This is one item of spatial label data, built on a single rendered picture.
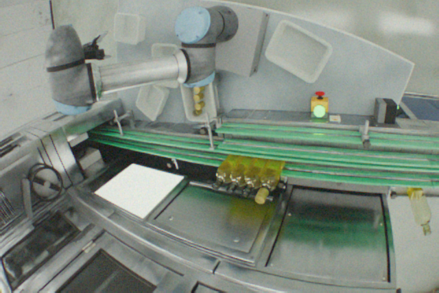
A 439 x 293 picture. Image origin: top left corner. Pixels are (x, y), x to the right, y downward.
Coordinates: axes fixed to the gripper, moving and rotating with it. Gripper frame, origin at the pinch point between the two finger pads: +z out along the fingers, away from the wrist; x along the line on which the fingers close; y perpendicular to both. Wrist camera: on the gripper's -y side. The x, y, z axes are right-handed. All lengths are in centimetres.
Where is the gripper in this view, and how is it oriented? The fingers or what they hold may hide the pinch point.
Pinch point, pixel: (110, 43)
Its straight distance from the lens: 124.0
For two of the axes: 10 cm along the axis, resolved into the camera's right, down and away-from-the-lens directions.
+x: -0.6, 7.6, 6.4
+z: 4.7, -5.4, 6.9
